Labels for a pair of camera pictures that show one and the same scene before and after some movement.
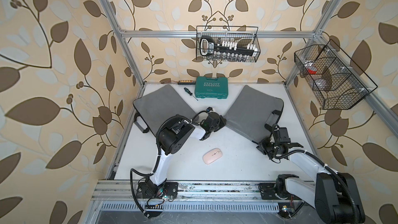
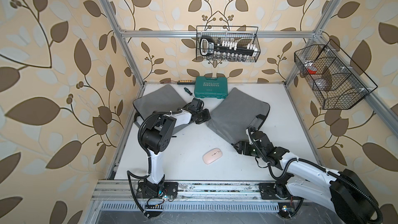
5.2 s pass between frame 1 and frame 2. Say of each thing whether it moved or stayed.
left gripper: moved
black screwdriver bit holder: stayed
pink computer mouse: stayed
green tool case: stayed
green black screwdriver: stayed
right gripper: moved
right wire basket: stayed
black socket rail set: stayed
